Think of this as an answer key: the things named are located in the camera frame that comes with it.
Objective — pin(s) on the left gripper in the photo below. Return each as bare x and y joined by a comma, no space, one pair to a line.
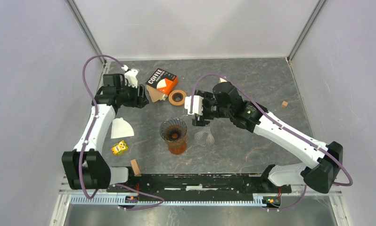
143,101

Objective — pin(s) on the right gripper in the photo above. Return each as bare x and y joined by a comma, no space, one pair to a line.
199,121

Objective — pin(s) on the dark glass dripper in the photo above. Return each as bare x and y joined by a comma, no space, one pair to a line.
173,129

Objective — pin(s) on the white paper coffee filter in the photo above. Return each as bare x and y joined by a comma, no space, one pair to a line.
121,129

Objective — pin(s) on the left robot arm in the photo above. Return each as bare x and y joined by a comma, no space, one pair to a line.
84,166

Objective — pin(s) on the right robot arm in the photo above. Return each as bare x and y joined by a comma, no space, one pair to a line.
320,162

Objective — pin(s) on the brown paper coffee filters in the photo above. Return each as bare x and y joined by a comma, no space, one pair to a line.
156,95

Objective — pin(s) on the clear glass dripper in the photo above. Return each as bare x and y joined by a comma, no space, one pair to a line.
204,137

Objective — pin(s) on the coffee filter box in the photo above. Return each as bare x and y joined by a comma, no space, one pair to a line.
163,81

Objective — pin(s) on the amber glass carafe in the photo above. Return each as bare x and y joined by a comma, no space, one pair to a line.
177,147

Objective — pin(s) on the yellow toy figure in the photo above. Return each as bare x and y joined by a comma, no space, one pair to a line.
119,148

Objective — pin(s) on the wooden rectangular block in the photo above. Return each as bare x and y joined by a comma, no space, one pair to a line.
135,168

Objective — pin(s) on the small wooden cube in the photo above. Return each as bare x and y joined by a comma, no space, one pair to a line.
284,104

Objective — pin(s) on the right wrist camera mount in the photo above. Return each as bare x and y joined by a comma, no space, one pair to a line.
194,105

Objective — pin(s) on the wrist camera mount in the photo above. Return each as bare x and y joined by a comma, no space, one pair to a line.
130,75
194,105

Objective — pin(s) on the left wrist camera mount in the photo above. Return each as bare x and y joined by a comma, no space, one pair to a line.
130,75

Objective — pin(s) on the wooden ring holder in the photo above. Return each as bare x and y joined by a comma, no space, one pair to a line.
177,97

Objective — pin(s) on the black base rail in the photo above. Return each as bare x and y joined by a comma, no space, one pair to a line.
203,187

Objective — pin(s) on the white slotted cable duct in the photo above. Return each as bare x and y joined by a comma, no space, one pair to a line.
131,199

